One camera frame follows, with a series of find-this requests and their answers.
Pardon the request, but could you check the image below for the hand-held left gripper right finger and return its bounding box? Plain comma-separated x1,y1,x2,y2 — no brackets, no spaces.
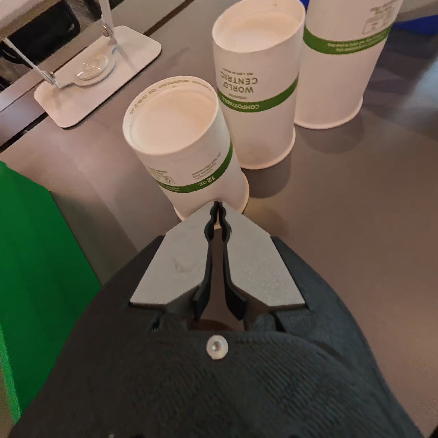
218,201,306,322

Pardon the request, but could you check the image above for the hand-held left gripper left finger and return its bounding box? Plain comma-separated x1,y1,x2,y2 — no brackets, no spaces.
129,201,220,322

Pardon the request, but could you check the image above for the white paper cup green band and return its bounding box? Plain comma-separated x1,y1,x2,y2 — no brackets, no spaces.
294,0,405,130
123,76,250,230
212,0,306,170

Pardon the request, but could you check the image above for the green plastic bin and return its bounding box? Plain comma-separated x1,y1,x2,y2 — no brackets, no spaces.
0,160,103,426

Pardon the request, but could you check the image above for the white stand base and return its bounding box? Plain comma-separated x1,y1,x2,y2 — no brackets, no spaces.
0,0,163,129

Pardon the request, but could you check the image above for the large blue plastic bin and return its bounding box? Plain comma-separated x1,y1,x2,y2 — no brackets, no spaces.
391,13,438,36

